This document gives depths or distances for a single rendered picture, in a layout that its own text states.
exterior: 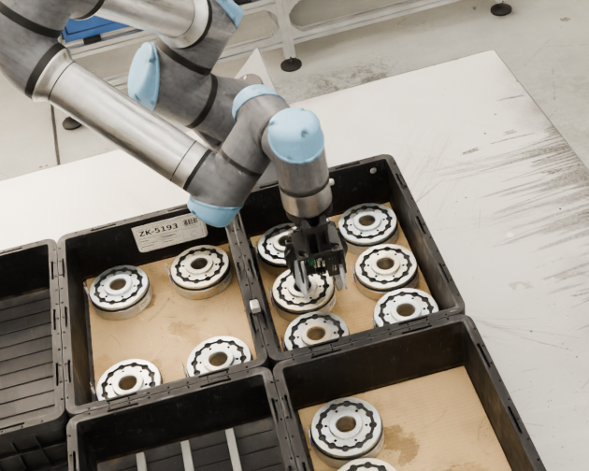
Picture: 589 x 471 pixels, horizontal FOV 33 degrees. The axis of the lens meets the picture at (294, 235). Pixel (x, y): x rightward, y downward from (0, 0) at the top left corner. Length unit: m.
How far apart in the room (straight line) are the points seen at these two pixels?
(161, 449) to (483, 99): 1.13
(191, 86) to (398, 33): 2.03
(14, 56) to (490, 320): 0.90
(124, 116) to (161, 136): 0.06
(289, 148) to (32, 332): 0.61
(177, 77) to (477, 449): 0.87
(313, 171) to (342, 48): 2.39
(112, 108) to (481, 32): 2.44
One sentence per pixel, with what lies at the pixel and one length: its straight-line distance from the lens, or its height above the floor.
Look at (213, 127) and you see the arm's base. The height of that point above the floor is 0.91.
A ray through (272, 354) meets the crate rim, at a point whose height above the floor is 0.93.
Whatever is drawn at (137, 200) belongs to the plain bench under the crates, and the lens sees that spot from 2.12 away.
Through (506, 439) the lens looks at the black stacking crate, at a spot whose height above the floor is 0.87.
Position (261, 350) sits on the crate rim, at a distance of 1.44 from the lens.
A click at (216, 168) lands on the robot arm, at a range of 1.48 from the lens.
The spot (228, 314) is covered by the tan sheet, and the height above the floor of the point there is 0.83.
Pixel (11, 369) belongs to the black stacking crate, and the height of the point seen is 0.83.
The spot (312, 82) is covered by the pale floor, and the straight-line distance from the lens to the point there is 3.60.
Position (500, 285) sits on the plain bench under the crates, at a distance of 1.81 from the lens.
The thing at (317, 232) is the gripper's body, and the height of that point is 1.04.
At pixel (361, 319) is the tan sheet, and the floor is 0.83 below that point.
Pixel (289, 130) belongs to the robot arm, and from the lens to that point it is 1.36.
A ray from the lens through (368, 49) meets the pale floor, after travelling 3.74.
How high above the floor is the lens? 2.01
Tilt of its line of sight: 43 degrees down
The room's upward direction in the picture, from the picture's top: 11 degrees counter-clockwise
